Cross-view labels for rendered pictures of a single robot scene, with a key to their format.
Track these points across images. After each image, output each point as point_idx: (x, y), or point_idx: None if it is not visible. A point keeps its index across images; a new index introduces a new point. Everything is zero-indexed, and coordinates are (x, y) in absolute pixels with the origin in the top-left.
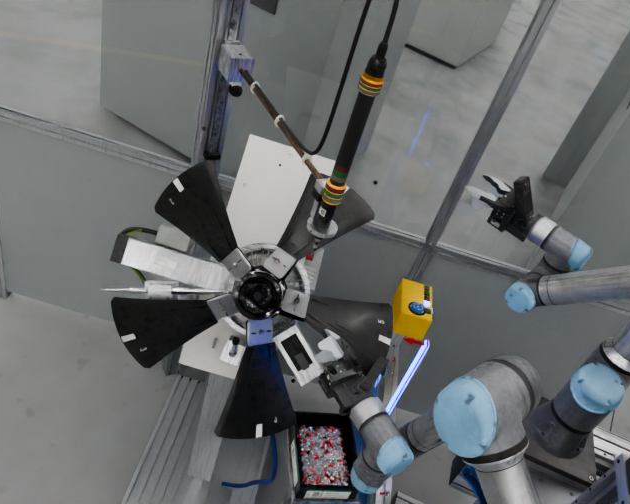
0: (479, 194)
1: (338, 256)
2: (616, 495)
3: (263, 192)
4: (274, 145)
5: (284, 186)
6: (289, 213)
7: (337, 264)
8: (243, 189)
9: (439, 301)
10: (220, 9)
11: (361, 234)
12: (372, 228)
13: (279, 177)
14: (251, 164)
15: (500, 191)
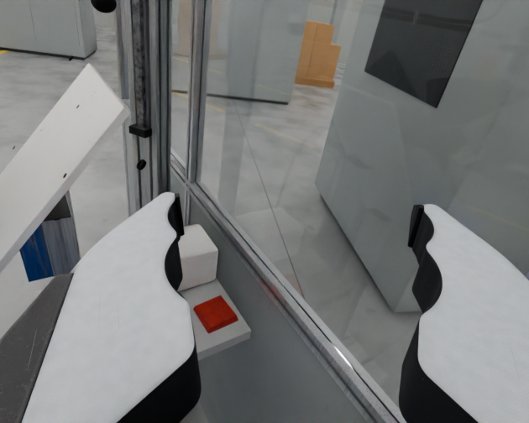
0: (84, 257)
1: (275, 357)
2: None
3: (43, 143)
4: (92, 77)
5: (59, 139)
6: (34, 184)
7: (274, 370)
8: (37, 135)
9: None
10: None
11: (301, 338)
12: (312, 336)
13: (65, 125)
14: (62, 102)
15: (409, 385)
